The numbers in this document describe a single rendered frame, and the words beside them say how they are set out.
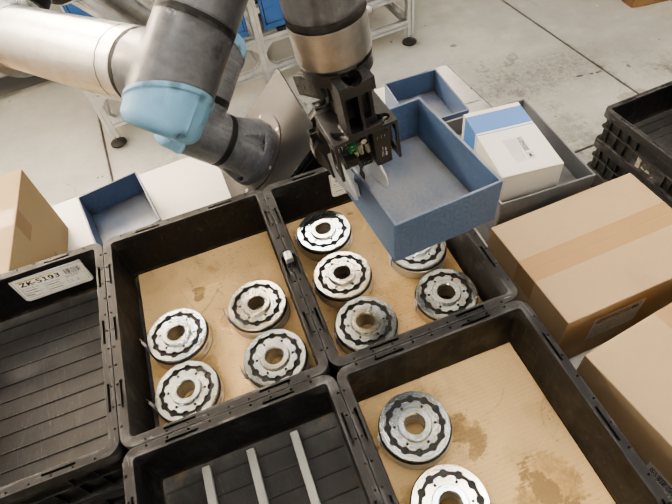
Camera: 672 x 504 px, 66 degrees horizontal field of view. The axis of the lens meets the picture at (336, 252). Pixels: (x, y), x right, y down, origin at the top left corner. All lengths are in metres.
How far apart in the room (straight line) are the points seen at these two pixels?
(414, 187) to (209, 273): 0.45
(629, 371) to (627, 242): 0.27
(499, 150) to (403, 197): 0.39
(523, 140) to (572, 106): 1.64
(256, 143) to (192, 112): 0.67
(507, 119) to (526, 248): 0.31
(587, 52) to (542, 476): 2.57
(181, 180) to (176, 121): 0.94
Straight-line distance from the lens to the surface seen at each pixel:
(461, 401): 0.83
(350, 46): 0.49
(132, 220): 1.37
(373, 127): 0.53
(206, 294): 0.99
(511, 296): 0.81
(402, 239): 0.63
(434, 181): 0.75
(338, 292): 0.89
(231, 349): 0.91
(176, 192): 1.40
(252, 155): 1.14
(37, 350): 1.08
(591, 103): 2.78
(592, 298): 0.92
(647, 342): 0.86
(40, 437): 0.99
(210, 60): 0.50
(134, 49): 0.52
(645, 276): 0.98
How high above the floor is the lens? 1.60
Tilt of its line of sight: 51 degrees down
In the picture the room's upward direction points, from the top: 10 degrees counter-clockwise
